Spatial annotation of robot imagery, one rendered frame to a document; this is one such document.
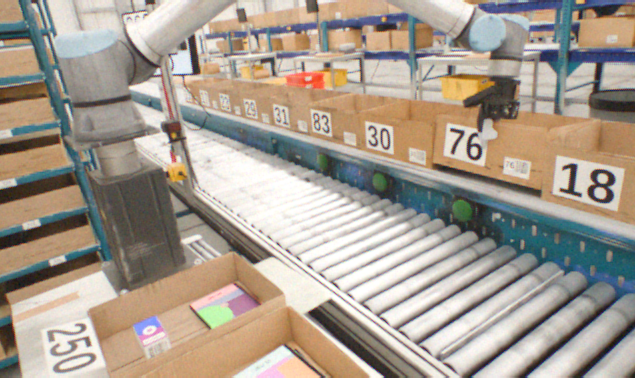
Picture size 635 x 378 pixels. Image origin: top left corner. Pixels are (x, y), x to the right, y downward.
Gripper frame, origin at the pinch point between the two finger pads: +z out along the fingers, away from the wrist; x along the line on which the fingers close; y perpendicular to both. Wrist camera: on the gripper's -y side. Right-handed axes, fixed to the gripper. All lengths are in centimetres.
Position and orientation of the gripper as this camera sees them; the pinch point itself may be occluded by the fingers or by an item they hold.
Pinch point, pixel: (483, 144)
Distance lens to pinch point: 144.1
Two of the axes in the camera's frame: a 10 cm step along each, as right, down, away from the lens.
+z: -1.0, 9.7, 2.2
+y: 5.5, 2.4, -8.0
